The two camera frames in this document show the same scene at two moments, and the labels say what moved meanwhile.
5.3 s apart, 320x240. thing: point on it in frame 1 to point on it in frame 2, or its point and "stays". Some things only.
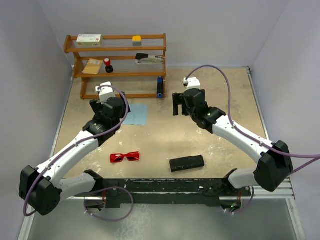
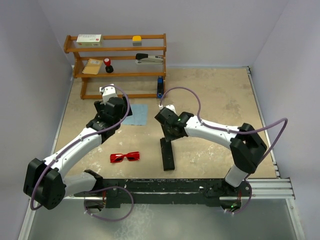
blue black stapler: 160,87 stays
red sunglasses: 119,157 stays
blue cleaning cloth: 138,115 stays
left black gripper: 97,106 stays
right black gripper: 178,99 to 169,137
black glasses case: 186,163 to 167,154
